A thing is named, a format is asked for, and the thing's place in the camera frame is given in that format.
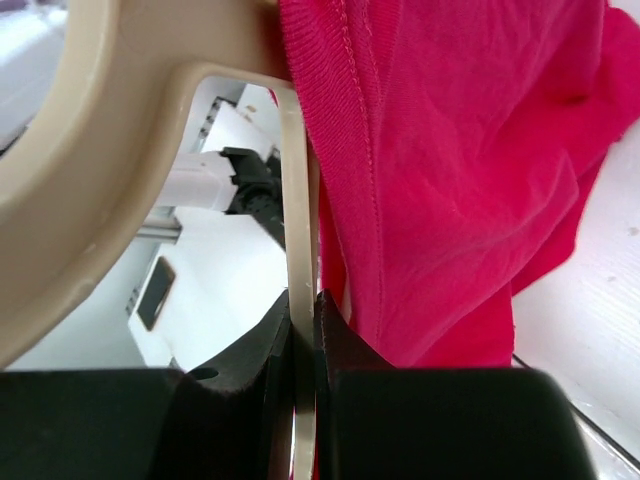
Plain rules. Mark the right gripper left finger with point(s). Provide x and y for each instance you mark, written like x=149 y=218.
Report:
x=229 y=418

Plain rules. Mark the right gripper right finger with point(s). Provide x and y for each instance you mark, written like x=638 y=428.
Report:
x=376 y=421

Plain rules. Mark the wooden clothes hanger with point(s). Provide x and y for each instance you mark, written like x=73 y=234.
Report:
x=79 y=183

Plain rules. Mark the red t-shirt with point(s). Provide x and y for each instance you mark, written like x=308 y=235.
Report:
x=458 y=142

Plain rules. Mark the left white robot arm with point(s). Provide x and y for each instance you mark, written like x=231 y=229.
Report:
x=234 y=181

